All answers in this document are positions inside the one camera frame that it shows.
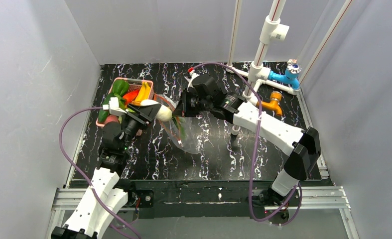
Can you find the clear zip top bag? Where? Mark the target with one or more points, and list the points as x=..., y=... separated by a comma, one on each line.
x=180, y=132

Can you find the orange carrot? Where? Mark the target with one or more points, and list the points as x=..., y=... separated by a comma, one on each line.
x=130, y=96

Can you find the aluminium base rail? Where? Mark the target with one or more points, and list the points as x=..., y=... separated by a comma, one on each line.
x=310, y=198

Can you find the white pvc pipe frame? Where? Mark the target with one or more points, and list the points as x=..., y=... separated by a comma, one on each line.
x=292, y=30

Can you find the blue plastic faucet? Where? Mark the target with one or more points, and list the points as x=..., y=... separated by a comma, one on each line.
x=289, y=77

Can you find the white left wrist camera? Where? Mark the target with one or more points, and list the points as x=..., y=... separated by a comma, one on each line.
x=113, y=107

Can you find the yellow banana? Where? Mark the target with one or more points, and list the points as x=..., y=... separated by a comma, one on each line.
x=144, y=92

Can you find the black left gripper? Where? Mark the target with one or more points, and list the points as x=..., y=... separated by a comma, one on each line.
x=140, y=116

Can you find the orange plastic faucet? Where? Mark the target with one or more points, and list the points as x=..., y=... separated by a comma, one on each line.
x=273, y=104

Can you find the pink plastic basket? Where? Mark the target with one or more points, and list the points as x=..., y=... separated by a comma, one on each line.
x=128, y=91

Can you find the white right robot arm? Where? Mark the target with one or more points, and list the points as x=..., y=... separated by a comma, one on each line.
x=301, y=146

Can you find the white radish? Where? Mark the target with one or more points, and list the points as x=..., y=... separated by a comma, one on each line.
x=164, y=113

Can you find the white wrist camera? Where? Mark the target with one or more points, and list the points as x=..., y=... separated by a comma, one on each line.
x=192, y=75
x=113, y=107

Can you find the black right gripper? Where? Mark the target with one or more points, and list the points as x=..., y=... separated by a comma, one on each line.
x=185, y=105

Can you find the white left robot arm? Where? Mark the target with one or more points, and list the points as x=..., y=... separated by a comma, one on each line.
x=106, y=193

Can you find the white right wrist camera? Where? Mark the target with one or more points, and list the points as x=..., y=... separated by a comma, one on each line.
x=192, y=75

